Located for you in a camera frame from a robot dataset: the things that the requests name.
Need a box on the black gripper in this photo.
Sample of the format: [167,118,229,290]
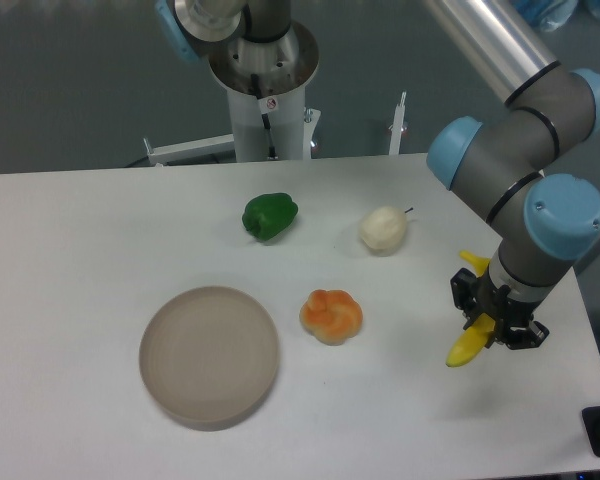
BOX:
[450,268,550,350]

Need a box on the yellow banana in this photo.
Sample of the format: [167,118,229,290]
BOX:
[445,250,496,368]

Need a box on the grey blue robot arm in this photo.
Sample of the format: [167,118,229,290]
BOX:
[155,1,600,364]

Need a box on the beige round plate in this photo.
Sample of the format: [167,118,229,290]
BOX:
[138,286,281,431]

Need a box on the white pear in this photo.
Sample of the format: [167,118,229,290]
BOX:
[358,206,414,256]

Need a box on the orange knotted bread roll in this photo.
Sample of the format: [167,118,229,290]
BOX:
[299,290,363,346]

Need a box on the green bell pepper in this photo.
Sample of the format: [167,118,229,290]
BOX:
[241,192,299,242]

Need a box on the blue plastic bag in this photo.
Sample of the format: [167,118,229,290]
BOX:
[510,0,600,32]

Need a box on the white right mounting bracket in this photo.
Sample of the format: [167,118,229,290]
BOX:
[388,91,408,155]

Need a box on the white mounting bracket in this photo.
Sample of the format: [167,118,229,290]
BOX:
[143,134,234,165]
[388,91,408,155]

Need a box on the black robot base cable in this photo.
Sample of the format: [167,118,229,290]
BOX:
[250,72,278,162]

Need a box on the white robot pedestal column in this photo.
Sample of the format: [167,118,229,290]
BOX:
[209,21,319,162]

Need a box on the white left mounting bracket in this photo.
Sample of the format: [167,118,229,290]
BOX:
[143,134,234,165]

